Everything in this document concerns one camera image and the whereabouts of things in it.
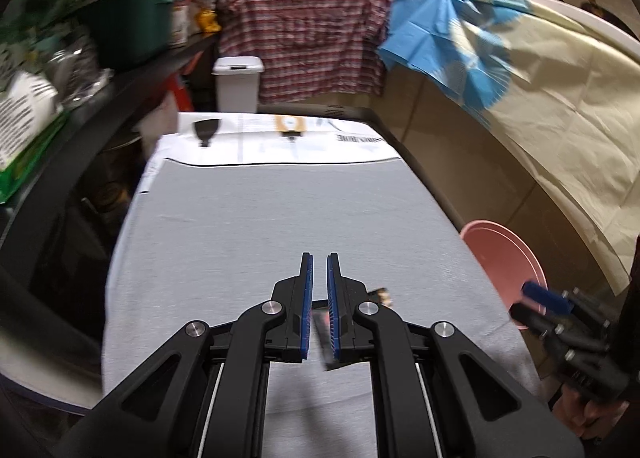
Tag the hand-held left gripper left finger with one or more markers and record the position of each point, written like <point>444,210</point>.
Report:
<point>306,313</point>

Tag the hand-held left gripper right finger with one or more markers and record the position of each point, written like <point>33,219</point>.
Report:
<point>332,313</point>

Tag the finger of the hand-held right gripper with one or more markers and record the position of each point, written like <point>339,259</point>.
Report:
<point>532,320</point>
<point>547,299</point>

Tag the dark small wrapper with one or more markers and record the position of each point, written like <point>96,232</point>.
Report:
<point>321,338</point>

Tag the pink plastic bucket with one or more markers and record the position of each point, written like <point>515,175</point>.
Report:
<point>505,258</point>

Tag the person's right hand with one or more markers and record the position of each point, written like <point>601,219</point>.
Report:
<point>590,420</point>

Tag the small brown scrap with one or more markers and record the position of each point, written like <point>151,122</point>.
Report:
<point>380,296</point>

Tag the cream and blue printed cloth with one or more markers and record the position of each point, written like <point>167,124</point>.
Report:
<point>550,102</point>

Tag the white pedal bin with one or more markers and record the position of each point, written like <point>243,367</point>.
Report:
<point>237,82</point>

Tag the orange printed bag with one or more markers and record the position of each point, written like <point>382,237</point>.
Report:
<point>180,95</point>

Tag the red plaid shirt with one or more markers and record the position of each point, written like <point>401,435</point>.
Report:
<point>310,32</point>

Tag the black shelf rack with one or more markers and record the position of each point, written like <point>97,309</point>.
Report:
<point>130,82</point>

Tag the yellow toy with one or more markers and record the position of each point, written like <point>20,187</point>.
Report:
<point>207,21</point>

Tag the white jar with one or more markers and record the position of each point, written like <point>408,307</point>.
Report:
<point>179,22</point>

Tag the clear plastic bags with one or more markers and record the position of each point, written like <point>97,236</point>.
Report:
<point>82,70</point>

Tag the green and white carton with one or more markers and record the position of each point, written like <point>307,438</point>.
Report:
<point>22,137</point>

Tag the green storage box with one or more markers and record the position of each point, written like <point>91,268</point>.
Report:
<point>127,22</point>

